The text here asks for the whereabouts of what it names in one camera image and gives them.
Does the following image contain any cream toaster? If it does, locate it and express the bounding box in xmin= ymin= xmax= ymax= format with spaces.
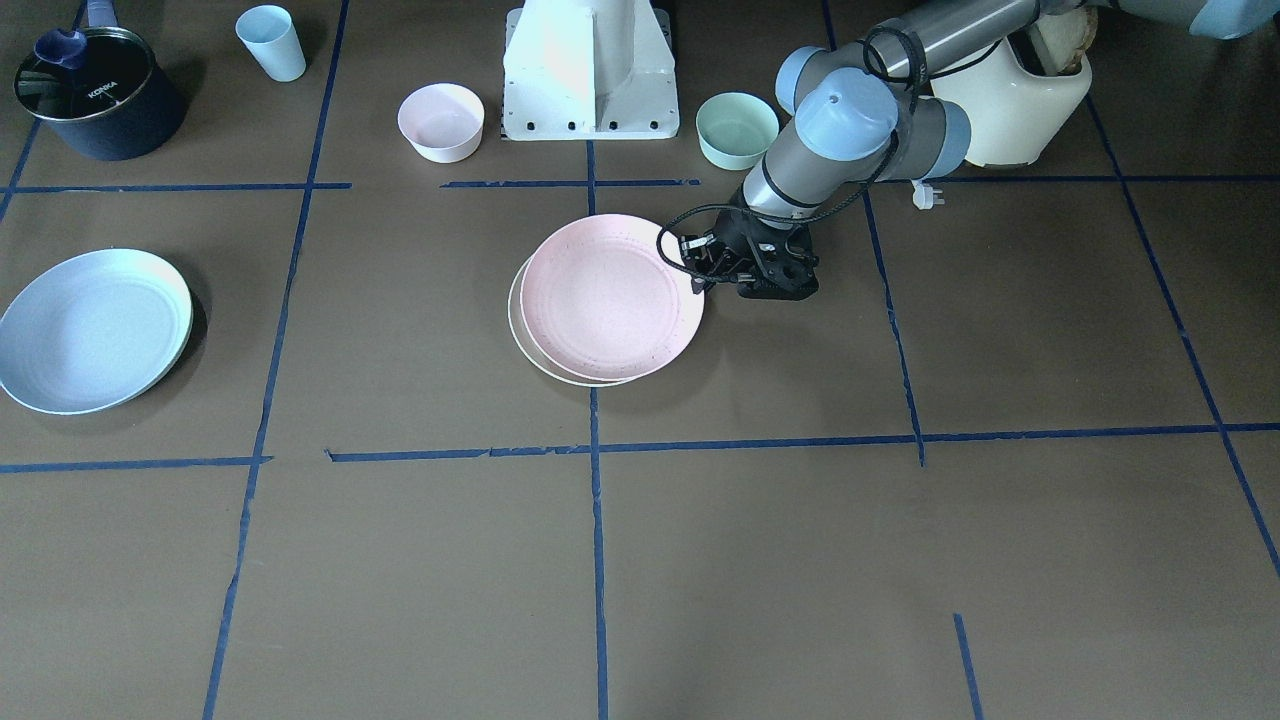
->
xmin=931 ymin=27 xmax=1093 ymax=168

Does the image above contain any dark blue saucepan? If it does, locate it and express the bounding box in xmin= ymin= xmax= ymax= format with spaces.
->
xmin=13 ymin=1 xmax=188 ymax=161

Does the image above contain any bread slice in toaster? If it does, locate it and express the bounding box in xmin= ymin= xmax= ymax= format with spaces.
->
xmin=1027 ymin=6 xmax=1098 ymax=77

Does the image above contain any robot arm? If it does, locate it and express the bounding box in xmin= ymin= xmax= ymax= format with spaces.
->
xmin=680 ymin=1 xmax=1097 ymax=300

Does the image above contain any cream white plate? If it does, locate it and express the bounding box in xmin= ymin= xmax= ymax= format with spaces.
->
xmin=507 ymin=259 xmax=637 ymax=388

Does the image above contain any light blue cup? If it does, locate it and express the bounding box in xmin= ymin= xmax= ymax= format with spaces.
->
xmin=236 ymin=5 xmax=306 ymax=83

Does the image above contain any green plate under blue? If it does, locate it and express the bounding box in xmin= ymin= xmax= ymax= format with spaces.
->
xmin=120 ymin=290 xmax=198 ymax=401

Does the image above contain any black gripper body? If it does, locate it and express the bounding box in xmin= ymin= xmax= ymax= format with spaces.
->
xmin=716 ymin=210 xmax=819 ymax=301

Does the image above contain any white power plug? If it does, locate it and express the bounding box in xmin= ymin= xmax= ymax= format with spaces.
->
xmin=911 ymin=179 xmax=946 ymax=211

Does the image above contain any pink bowl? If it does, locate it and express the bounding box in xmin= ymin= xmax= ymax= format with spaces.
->
xmin=397 ymin=83 xmax=486 ymax=164

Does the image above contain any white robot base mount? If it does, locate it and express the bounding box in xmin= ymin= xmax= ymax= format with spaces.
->
xmin=500 ymin=1 xmax=681 ymax=142

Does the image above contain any pink plate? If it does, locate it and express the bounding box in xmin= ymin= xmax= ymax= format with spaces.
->
xmin=521 ymin=214 xmax=705 ymax=380

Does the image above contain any green bowl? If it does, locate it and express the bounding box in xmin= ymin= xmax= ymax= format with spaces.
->
xmin=695 ymin=92 xmax=781 ymax=170

